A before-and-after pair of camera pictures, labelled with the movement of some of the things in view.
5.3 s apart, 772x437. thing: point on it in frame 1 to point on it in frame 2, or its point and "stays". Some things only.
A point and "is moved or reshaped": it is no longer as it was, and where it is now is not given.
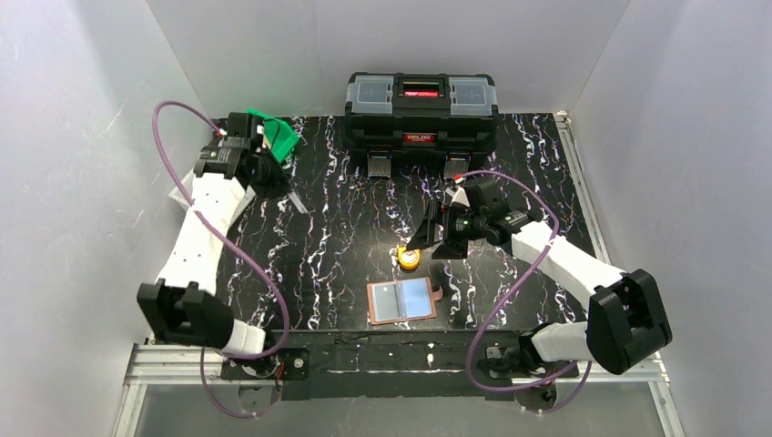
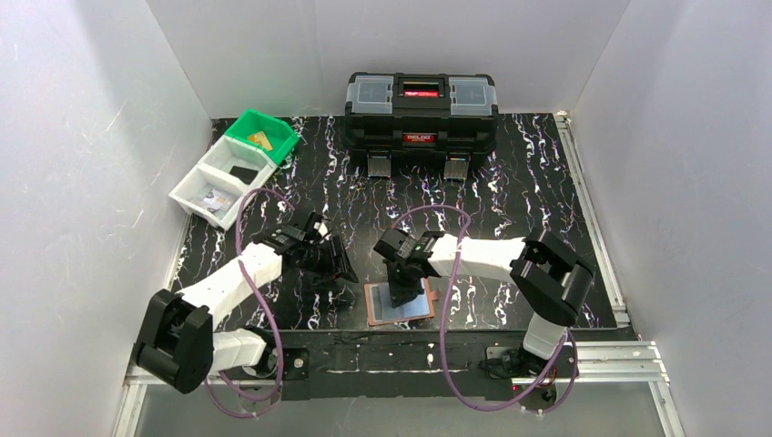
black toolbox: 449,116 stays
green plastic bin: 279,135 stays
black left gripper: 265,144 to 340,258
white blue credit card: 298,203 is moved or reshaped
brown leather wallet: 402,300 stays
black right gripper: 444,227 to 404,284
